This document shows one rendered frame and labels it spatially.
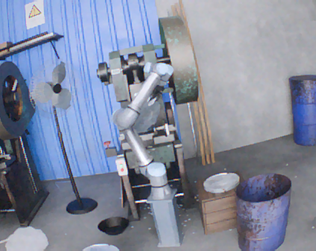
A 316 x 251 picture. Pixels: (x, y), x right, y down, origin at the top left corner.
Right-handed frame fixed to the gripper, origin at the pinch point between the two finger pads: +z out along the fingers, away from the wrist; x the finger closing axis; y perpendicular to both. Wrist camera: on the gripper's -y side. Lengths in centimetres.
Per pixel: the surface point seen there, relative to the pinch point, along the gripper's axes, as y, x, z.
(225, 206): 5, 97, 16
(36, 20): -35, -231, 51
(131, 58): -21.6, -44.5, -6.1
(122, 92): -9.7, -30.3, 17.7
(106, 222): 33, 35, 106
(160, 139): -23.1, 15.7, 35.0
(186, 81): -22.6, 7.4, -22.0
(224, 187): -2, 84, 9
